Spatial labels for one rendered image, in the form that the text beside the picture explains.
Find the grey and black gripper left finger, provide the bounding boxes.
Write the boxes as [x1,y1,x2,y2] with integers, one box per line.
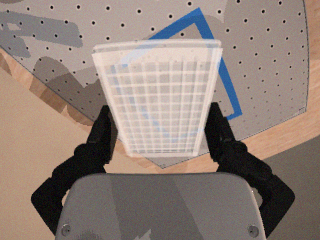
[31,105,118,236]

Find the blue tape outline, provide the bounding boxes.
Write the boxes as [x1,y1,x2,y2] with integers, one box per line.
[149,7,243,121]

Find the white well plate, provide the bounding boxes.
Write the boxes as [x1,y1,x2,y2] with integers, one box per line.
[92,38,223,157]

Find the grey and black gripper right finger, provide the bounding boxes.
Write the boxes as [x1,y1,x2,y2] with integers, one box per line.
[204,102,295,239]

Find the grey flat rectangular plate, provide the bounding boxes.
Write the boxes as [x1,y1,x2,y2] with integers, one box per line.
[0,0,310,141]

